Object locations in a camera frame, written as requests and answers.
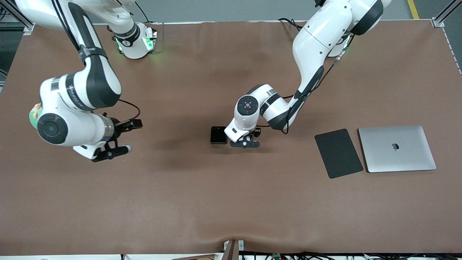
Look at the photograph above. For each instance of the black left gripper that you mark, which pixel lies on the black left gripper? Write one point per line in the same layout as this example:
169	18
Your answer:
257	134

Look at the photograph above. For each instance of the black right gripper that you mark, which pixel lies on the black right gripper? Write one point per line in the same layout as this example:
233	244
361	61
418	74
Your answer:
117	127

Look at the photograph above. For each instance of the black flip phone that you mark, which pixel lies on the black flip phone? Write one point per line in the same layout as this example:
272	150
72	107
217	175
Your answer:
218	135

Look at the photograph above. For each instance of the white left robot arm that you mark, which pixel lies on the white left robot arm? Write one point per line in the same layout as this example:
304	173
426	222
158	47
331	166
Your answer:
314	43

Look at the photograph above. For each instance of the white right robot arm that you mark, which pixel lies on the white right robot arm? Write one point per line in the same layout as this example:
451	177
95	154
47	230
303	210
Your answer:
90	86

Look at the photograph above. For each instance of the black mouse pad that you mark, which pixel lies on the black mouse pad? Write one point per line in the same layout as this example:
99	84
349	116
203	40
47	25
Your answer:
338	153

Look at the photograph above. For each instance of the green dinosaur plush toy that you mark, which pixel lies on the green dinosaur plush toy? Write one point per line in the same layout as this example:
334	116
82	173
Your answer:
34	117

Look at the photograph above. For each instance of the small green circuit board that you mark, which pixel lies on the small green circuit board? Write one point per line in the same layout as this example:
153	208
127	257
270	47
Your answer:
277	256

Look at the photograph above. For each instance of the silver closed laptop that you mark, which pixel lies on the silver closed laptop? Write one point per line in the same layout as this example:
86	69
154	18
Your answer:
397	148

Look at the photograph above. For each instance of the brown post with metal bracket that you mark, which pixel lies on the brown post with metal bracket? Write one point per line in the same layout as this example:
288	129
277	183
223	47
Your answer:
232	251

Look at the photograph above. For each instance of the aluminium frame post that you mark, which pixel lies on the aluminium frame post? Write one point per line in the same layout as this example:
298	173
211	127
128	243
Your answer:
29	29
438	22

